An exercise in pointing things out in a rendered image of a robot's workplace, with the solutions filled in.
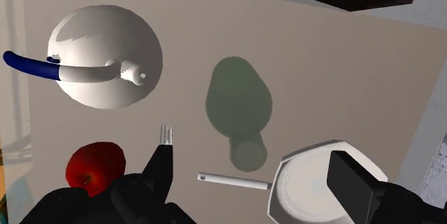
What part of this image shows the white stick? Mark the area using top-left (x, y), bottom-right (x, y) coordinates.
top-left (197, 172), bottom-right (273, 190)

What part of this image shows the red apple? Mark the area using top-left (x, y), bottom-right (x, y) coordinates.
top-left (64, 142), bottom-right (127, 198)

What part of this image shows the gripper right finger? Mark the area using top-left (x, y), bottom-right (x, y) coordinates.
top-left (327, 150), bottom-right (447, 224)

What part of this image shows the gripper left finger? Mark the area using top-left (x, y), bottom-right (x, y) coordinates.
top-left (19, 144), bottom-right (197, 224)

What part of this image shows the white octagonal plate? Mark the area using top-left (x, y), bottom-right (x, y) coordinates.
top-left (267, 140), bottom-right (389, 224)

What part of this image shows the white bowl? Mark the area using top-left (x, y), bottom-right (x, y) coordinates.
top-left (47, 4), bottom-right (163, 109)

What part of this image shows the blue and white handled utensil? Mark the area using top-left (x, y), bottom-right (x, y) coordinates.
top-left (3, 50), bottom-right (147, 87)

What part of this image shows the silver fork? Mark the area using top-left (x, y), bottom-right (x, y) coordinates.
top-left (160, 124), bottom-right (174, 146)

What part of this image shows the green glass bottle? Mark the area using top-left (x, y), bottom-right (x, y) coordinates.
top-left (205, 56), bottom-right (273, 173)

